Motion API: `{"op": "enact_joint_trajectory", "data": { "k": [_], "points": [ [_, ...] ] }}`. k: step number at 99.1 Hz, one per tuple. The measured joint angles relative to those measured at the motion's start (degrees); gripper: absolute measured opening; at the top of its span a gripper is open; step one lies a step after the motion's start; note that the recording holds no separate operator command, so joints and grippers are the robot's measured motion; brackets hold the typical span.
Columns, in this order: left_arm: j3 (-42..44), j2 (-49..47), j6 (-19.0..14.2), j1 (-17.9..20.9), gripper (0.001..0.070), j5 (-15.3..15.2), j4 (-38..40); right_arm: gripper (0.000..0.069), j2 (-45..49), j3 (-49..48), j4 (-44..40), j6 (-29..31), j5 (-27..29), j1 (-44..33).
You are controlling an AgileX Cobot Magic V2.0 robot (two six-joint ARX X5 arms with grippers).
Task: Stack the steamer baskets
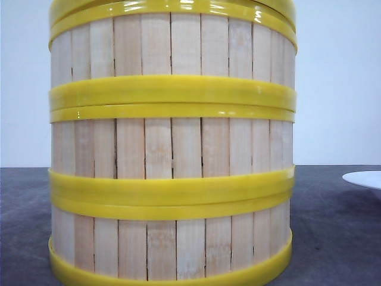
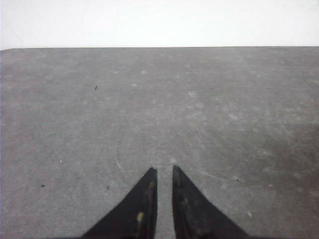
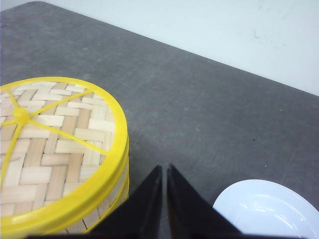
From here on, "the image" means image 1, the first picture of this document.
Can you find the woven bamboo steamer lid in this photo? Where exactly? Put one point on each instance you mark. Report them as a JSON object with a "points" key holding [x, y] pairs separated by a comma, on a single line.
{"points": [[60, 9]]}

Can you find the front bamboo steamer basket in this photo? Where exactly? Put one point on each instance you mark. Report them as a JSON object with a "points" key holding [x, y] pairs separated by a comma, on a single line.
{"points": [[245, 249]]}

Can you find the white plate under lid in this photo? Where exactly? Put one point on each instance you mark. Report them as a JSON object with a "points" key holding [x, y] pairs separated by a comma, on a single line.
{"points": [[369, 179]]}

